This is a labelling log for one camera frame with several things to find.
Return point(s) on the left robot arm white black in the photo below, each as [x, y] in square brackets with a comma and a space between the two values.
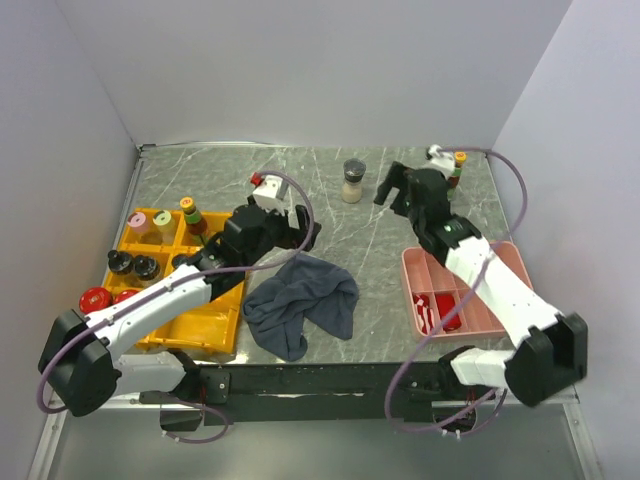
[85, 358]

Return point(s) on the red lid sauce jar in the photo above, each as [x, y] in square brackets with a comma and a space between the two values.
[124, 295]
[94, 299]

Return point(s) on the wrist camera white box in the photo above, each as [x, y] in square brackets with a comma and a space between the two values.
[269, 192]
[439, 160]

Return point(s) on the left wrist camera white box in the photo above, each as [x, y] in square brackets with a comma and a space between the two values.
[269, 192]

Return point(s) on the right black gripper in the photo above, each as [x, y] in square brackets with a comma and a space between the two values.
[398, 178]

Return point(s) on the red packet in tray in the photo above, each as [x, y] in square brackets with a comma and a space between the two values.
[445, 303]

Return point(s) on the yellow cap green label bottle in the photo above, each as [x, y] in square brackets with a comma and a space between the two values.
[196, 224]

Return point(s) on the white powder bottle black cap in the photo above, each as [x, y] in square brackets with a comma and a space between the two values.
[147, 270]

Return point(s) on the yellow compartment organizer tray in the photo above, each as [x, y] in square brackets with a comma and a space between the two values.
[210, 328]

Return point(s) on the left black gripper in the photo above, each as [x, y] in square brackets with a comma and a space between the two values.
[290, 235]

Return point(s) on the round black cap dark bottle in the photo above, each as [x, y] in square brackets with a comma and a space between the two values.
[121, 265]

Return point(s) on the pink lid bottle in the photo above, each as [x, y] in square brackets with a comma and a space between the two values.
[139, 226]

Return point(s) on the aluminium frame rail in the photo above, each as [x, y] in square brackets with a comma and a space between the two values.
[122, 440]

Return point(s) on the pink compartment tray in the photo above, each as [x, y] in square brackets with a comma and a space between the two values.
[421, 273]

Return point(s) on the dark blue cloth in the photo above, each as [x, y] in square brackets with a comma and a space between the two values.
[303, 289]

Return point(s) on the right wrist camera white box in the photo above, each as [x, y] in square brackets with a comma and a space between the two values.
[439, 160]

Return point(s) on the green lid cream bottle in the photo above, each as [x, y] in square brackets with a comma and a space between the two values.
[164, 222]

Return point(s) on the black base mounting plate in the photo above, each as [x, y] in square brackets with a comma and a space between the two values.
[305, 392]

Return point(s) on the red white striped packet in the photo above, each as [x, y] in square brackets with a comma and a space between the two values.
[423, 312]

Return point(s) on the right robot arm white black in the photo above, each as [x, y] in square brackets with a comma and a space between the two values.
[550, 348]

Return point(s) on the small black lid spice jar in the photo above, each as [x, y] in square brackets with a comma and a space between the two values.
[181, 259]

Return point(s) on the salt grinder black top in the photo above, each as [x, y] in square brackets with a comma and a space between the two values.
[353, 170]

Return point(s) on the yellow cap chili sauce bottle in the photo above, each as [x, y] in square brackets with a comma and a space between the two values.
[460, 158]

